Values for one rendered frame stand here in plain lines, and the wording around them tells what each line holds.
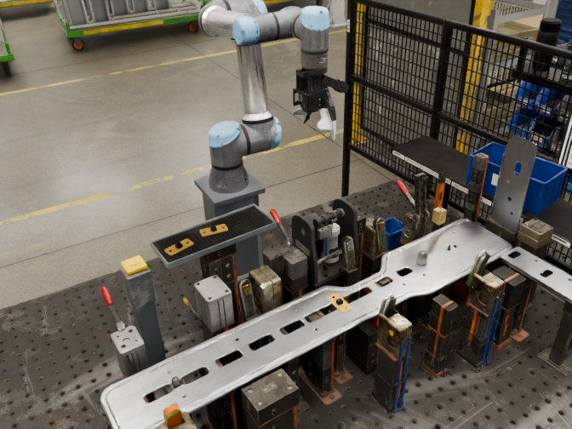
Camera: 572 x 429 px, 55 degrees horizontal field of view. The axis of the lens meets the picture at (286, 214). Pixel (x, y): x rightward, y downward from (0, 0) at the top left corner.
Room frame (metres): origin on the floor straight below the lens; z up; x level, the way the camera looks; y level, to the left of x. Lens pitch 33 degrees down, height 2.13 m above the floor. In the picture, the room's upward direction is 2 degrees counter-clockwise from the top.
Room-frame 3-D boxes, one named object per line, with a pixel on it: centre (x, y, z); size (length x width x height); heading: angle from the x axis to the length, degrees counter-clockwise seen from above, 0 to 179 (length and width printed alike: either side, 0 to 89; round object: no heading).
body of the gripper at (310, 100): (1.50, -0.09, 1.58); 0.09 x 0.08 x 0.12; 122
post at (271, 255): (1.38, 0.04, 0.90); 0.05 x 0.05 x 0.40; 32
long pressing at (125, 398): (1.23, -0.14, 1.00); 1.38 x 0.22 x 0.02; 122
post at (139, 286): (1.27, 0.44, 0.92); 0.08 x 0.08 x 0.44; 32
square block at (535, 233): (1.53, -0.85, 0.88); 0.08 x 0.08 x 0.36; 32
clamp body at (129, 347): (1.07, 0.44, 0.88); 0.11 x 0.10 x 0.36; 32
